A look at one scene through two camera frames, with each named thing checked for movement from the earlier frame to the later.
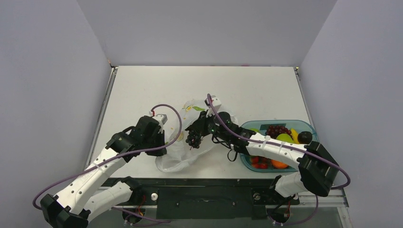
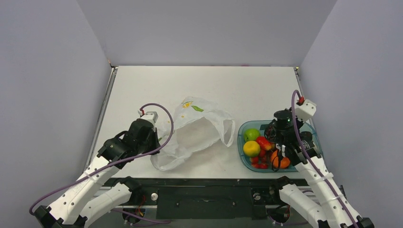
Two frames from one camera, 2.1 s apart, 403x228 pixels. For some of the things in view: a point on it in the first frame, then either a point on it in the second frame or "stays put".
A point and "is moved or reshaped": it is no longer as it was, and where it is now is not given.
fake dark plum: [304, 137] stays put
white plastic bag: [179, 154] is moved or reshaped
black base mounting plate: [206, 198] stays put
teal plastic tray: [299, 126] stays put
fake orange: [279, 164] stays put
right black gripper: [201, 124] to [277, 142]
